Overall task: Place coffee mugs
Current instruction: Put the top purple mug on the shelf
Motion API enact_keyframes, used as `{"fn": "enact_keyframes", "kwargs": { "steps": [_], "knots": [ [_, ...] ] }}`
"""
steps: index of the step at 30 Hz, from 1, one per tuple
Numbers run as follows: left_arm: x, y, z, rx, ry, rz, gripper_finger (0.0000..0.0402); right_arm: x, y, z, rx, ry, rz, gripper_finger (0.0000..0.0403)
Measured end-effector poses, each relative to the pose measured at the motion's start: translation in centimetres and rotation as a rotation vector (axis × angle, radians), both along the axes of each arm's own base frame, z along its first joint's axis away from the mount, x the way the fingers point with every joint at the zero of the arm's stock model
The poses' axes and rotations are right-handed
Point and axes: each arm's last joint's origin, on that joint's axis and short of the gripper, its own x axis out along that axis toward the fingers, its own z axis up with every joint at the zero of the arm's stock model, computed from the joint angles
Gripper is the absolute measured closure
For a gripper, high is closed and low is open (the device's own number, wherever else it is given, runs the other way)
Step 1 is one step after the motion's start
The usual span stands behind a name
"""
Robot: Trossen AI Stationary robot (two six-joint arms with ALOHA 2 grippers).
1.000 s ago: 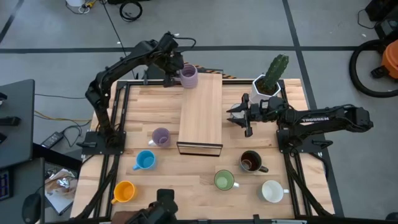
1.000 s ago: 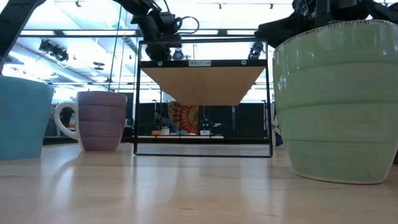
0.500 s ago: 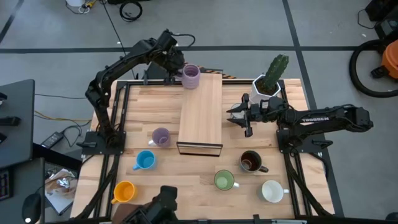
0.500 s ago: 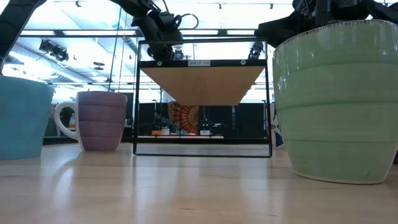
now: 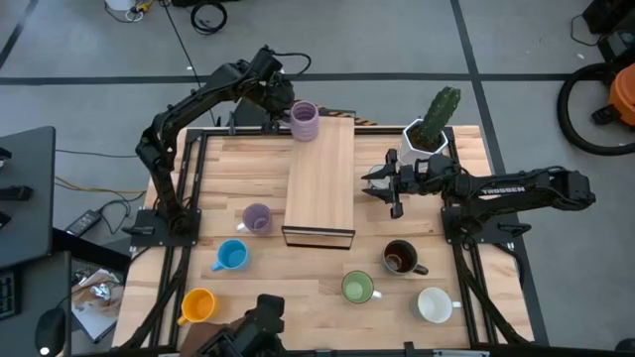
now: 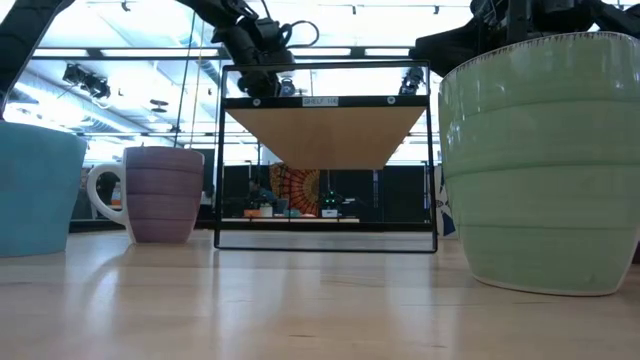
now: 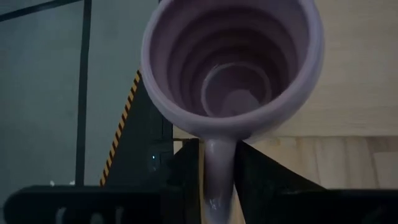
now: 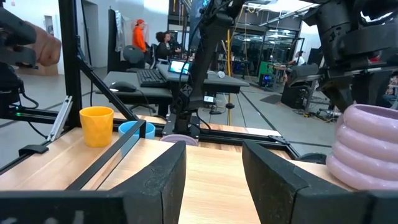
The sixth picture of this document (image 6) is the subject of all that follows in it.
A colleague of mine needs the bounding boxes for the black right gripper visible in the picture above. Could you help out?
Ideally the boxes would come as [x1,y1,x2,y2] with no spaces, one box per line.
[408,22,501,79]

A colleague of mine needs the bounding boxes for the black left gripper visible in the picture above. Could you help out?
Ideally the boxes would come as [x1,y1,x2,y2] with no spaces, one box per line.
[212,14,297,99]

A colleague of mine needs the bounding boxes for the wooden shelf black frame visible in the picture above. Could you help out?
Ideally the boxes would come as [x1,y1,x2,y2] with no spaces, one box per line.
[213,60,440,254]

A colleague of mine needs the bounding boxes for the green ceramic mug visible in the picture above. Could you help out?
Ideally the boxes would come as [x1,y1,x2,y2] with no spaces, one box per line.
[438,31,640,297]

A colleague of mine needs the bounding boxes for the black camera cable loop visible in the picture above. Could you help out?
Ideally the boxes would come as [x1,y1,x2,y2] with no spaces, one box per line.
[279,18,321,50]

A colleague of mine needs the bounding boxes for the black machine green lights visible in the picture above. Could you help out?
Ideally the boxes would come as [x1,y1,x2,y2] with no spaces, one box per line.
[319,189,346,211]

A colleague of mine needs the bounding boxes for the black ceiling spotlight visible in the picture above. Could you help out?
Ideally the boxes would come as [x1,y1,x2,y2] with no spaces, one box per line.
[62,63,112,100]

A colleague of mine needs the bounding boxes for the person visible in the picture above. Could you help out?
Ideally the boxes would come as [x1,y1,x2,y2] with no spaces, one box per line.
[247,178,277,211]

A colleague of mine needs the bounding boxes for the purple mug white handle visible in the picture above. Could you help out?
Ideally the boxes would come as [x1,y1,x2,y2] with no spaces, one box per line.
[86,145,206,246]

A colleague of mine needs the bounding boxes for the wooden background table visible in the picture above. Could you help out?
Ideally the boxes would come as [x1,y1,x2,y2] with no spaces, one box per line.
[222,216,361,225]

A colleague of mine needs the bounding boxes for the black partition panel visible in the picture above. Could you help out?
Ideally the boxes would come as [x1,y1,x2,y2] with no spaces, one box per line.
[319,165,430,222]

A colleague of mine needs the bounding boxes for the blue white patterned panel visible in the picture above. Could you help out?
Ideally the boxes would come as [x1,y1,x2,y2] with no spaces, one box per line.
[433,165,458,239]

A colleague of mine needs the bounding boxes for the white paper shelf label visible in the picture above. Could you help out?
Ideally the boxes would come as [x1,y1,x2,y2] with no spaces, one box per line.
[301,96,340,108]

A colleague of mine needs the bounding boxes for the colourful mandala tapestry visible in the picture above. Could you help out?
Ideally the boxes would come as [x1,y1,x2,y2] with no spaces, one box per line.
[268,163,321,217]

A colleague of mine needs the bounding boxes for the blue ceramic mug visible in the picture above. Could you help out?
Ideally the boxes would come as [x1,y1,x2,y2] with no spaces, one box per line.
[0,119,89,259]

